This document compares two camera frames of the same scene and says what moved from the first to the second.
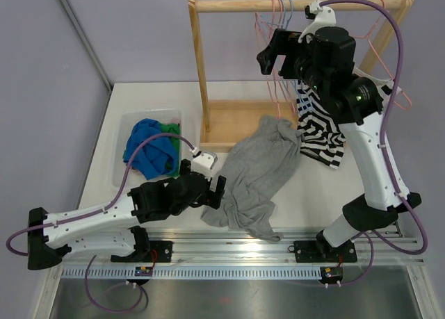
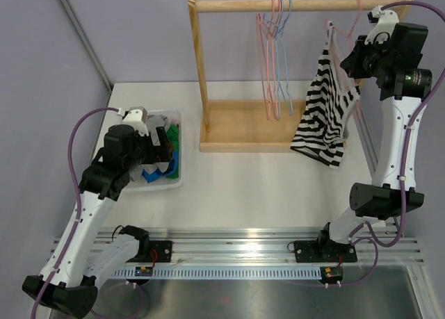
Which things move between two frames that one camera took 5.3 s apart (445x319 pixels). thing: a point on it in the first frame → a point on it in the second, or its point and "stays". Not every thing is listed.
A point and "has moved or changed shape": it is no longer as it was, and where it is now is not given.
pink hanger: (373, 42) has moved or changed shape
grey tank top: (259, 165) → (155, 121)
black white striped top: (322, 139) has moved or changed shape
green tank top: (174, 128) stays
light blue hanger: (296, 85) → (281, 83)
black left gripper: (211, 197) → (157, 153)
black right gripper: (284, 43) → (351, 64)
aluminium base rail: (388, 247) stays
